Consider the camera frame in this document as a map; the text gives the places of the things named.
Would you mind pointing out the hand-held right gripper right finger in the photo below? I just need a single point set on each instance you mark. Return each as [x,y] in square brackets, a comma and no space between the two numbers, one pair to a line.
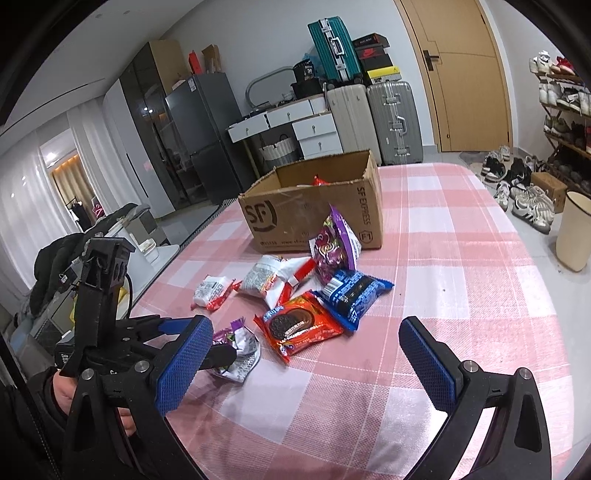
[429,364]

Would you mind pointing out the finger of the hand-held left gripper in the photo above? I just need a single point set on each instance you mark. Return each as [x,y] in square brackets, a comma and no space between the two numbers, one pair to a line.
[173,328]
[221,354]

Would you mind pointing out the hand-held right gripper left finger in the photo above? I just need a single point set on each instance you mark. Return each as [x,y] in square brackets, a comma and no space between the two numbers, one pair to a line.
[184,364]

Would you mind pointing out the small purple silver snack packet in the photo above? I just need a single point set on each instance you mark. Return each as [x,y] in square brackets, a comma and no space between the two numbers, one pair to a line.
[244,350]

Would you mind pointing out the small white red snack packet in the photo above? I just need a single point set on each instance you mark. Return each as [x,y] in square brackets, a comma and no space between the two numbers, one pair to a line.
[210,291]

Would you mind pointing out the red cookie packet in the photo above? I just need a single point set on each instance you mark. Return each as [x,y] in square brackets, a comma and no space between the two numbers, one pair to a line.
[295,325]

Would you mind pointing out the white orange noodle snack bag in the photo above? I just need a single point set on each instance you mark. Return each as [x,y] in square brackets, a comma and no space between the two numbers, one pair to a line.
[265,277]

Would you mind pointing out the blue cookie packet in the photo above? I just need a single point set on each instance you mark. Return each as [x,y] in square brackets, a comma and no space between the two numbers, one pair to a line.
[351,295]

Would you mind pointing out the large purple candy bag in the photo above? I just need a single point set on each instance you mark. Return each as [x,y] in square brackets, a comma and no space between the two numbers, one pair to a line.
[330,249]

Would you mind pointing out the brown cardboard box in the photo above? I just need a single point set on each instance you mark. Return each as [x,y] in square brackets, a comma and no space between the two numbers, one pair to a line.
[295,217]

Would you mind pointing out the red barcode snack packet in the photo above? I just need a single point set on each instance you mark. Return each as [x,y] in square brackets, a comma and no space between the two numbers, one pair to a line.
[321,181]

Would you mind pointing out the person's left forearm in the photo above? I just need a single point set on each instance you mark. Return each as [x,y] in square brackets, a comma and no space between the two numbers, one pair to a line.
[32,429]

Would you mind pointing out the person's left hand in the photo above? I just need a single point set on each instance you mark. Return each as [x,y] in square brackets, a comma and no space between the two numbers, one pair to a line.
[67,392]

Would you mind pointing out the black jacket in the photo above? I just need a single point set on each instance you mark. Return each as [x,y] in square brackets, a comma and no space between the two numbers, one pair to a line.
[51,263]

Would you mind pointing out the white jug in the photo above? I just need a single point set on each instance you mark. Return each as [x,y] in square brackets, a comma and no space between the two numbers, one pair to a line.
[148,251]

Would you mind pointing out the white grey side table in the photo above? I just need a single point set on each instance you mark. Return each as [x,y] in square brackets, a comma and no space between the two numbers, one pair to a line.
[164,257]

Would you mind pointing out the white curtains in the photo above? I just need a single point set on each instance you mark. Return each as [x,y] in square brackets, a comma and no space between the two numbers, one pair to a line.
[27,198]

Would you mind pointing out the white wardrobe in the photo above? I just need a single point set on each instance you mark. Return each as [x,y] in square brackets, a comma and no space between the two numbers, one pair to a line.
[120,134]

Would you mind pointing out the black glass cabinet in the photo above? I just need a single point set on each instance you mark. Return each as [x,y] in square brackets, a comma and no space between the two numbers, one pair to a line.
[147,115]

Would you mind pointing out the scattered pile of shoes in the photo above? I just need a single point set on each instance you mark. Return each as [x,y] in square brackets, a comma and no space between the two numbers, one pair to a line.
[526,198]

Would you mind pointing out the cream trash bin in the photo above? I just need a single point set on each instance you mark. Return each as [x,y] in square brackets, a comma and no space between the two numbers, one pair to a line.
[575,235]

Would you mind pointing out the dark grey fridge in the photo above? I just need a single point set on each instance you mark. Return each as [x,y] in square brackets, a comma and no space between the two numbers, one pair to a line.
[203,120]

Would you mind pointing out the grey white laundry basket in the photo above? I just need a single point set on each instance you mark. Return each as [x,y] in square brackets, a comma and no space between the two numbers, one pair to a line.
[277,150]

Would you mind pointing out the grey door mat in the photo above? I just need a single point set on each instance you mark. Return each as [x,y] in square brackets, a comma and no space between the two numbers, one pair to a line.
[473,158]

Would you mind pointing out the small plain cardboard box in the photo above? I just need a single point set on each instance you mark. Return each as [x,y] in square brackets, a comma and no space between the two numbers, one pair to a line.
[549,189]

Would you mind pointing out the flat cardboard sheet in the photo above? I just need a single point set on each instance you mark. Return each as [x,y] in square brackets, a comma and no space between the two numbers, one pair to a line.
[168,60]

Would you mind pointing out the white drawer desk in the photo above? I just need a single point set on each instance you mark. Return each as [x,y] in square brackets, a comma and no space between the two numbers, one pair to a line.
[314,131]

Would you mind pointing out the silver suitcase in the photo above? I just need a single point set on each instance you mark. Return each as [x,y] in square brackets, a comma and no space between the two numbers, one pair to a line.
[395,120]

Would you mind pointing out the brown folded cardboard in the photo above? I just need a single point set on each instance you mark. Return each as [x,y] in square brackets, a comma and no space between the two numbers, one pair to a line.
[211,59]

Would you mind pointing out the wooden shoe rack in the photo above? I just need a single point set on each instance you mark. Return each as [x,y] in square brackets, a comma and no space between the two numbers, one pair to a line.
[561,147]

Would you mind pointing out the beige suitcase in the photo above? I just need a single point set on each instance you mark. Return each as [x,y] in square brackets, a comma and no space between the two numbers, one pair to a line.
[353,120]

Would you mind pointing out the wooden door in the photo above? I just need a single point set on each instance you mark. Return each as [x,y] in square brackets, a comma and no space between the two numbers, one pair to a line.
[466,83]

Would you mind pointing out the black box white print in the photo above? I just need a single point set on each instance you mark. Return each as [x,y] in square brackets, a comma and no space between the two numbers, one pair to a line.
[304,71]

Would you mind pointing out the yellow black shoe box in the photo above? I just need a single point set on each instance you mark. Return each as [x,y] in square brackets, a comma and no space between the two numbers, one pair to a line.
[383,74]

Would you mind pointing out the shoe rack with shoes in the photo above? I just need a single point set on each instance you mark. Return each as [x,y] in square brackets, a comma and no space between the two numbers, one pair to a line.
[568,99]

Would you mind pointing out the plain black shoe box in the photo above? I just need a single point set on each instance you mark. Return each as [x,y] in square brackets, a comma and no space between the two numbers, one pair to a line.
[375,63]

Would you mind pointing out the teal suitcase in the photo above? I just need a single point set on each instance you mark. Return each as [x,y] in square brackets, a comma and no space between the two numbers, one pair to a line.
[334,46]

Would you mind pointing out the black shoe box red label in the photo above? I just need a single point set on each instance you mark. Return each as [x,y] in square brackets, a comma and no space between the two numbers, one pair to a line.
[368,40]

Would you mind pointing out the oval mirror frame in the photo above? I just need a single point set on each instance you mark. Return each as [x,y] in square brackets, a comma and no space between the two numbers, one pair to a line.
[258,78]

